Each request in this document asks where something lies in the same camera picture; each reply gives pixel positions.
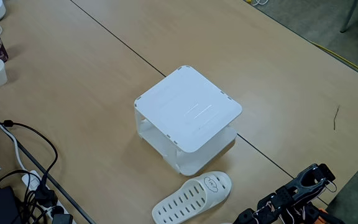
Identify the white slipper with dog print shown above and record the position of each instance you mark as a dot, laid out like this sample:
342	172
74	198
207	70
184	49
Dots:
182	202

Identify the white shoe rack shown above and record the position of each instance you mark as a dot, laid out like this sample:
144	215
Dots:
188	109

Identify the thin dark twig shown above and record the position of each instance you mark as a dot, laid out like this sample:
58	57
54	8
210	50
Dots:
336	116

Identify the black power plug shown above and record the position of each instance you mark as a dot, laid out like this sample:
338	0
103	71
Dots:
46	196

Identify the white power strip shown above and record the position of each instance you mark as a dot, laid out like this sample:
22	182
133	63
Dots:
31	180

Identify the grey chair leg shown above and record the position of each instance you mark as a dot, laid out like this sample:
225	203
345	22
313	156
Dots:
350	15

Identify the black power brick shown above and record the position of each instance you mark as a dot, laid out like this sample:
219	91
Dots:
3	205

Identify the black wall adapter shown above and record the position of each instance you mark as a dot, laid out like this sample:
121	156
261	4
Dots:
62	219

